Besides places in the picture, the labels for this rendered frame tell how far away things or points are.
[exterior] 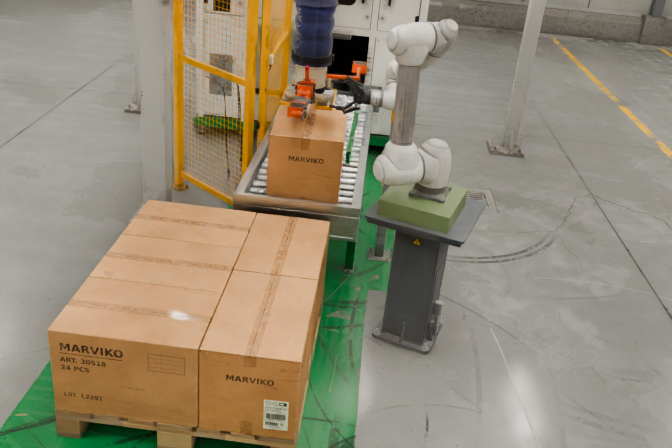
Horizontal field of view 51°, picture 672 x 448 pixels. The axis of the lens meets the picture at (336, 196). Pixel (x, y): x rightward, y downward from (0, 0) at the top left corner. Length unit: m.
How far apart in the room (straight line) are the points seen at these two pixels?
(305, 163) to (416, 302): 0.94
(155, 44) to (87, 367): 2.15
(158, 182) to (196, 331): 2.02
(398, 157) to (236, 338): 1.11
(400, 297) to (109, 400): 1.52
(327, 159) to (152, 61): 1.34
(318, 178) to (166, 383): 1.44
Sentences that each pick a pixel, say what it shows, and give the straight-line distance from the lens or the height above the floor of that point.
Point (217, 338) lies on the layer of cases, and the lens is 2.86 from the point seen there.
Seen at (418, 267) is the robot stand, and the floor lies 0.47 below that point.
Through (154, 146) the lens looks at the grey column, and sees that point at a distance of 4.67.
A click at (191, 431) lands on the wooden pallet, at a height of 0.12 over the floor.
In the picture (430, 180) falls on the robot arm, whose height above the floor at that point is 0.95.
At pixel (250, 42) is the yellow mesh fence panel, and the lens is 4.35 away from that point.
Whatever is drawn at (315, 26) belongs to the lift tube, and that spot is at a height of 1.50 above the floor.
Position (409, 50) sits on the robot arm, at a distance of 3.11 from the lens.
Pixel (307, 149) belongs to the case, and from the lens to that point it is 3.75.
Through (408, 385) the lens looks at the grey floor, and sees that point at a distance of 3.58.
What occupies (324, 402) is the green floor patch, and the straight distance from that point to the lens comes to 3.41.
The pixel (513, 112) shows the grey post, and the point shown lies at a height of 0.38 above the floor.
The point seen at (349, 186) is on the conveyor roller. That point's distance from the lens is 4.18.
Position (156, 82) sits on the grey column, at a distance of 4.52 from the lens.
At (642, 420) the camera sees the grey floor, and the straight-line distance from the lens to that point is 3.82.
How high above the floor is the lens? 2.27
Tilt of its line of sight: 25 degrees down
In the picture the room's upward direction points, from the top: 6 degrees clockwise
